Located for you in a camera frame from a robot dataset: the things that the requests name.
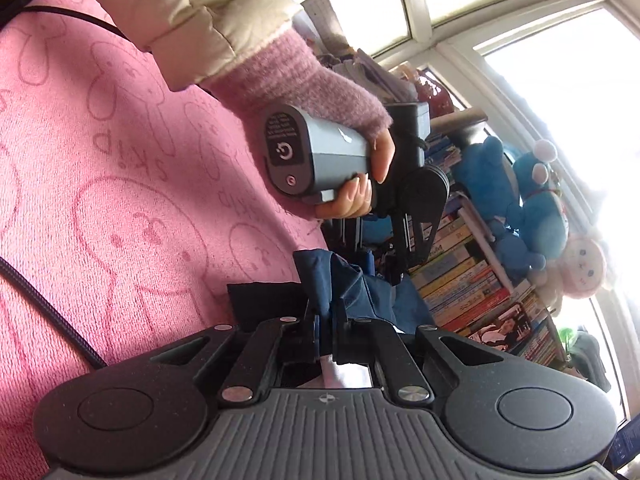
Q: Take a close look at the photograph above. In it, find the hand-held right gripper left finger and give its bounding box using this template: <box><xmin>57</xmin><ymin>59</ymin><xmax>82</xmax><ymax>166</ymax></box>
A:
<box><xmin>150</xmin><ymin>300</ymin><xmax>321</xmax><ymax>406</ymax></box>

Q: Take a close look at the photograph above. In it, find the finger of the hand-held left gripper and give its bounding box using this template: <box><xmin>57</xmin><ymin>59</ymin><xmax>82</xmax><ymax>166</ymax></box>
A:
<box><xmin>385</xmin><ymin>215</ymin><xmax>441</xmax><ymax>286</ymax></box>
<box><xmin>325</xmin><ymin>219</ymin><xmax>373</xmax><ymax>273</ymax></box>

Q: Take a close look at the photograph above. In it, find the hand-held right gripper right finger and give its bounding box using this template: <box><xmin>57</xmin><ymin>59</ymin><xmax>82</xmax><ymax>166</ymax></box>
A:
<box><xmin>330</xmin><ymin>299</ymin><xmax>506</xmax><ymax>406</ymax></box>

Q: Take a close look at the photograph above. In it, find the navy and white jacket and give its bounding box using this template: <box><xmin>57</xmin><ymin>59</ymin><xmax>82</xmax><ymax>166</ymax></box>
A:
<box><xmin>227</xmin><ymin>247</ymin><xmax>436</xmax><ymax>391</ymax></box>

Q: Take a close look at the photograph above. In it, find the person's left forearm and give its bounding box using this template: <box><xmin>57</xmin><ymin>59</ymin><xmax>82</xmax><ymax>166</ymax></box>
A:
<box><xmin>70</xmin><ymin>0</ymin><xmax>393</xmax><ymax>141</ymax></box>

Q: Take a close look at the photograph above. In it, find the person's left hand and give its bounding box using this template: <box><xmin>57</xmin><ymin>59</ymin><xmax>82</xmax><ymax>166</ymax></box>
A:
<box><xmin>315</xmin><ymin>132</ymin><xmax>396</xmax><ymax>219</ymax></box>

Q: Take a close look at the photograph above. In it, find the blue plush ball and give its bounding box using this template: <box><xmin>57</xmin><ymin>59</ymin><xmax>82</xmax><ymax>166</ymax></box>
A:
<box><xmin>361</xmin><ymin>217</ymin><xmax>396</xmax><ymax>246</ymax></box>

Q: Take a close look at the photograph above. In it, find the long row of tall books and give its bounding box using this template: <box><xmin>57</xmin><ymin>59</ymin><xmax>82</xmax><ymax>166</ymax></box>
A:
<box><xmin>407</xmin><ymin>132</ymin><xmax>571</xmax><ymax>371</ymax></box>

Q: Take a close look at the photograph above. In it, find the stack of papers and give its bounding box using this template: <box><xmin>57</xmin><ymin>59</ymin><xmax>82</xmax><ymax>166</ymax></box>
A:
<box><xmin>292</xmin><ymin>0</ymin><xmax>418</xmax><ymax>106</ymax></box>

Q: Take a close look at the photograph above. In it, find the red plastic basket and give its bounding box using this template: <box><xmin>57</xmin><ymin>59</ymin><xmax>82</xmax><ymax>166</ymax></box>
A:
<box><xmin>415</xmin><ymin>70</ymin><xmax>456</xmax><ymax>116</ymax></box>

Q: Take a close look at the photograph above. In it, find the smartphone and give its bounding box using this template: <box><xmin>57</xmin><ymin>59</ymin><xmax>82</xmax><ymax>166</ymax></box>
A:
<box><xmin>470</xmin><ymin>305</ymin><xmax>533</xmax><ymax>348</ymax></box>

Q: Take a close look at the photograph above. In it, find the blue round-faced plush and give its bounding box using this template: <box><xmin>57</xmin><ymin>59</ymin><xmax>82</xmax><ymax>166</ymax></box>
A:
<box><xmin>492</xmin><ymin>139</ymin><xmax>571</xmax><ymax>281</ymax></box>

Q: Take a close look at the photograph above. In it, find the pink and white plush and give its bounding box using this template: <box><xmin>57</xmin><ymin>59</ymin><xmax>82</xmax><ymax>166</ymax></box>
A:
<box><xmin>529</xmin><ymin>232</ymin><xmax>608</xmax><ymax>306</ymax></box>

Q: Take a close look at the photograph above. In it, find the green plastic toy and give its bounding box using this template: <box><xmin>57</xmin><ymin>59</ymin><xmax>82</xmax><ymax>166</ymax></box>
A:
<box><xmin>557</xmin><ymin>327</ymin><xmax>581</xmax><ymax>356</ymax></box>

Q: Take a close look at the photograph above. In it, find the pink printed blanket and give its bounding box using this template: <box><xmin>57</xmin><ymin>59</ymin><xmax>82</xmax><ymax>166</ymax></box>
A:
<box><xmin>0</xmin><ymin>0</ymin><xmax>331</xmax><ymax>480</ymax></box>

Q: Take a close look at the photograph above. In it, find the teal fabric pouch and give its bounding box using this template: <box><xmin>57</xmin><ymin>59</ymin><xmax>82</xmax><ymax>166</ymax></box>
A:
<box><xmin>570</xmin><ymin>332</ymin><xmax>613</xmax><ymax>393</ymax></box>

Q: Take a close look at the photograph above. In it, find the white window frame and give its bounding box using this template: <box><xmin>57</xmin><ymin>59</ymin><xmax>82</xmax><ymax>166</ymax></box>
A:
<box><xmin>285</xmin><ymin>0</ymin><xmax>640</xmax><ymax>426</ymax></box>

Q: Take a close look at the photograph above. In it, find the black cable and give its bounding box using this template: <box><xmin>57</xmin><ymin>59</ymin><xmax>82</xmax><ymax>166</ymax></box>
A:
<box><xmin>20</xmin><ymin>5</ymin><xmax>131</xmax><ymax>43</ymax></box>
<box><xmin>0</xmin><ymin>257</ymin><xmax>108</xmax><ymax>368</ymax></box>

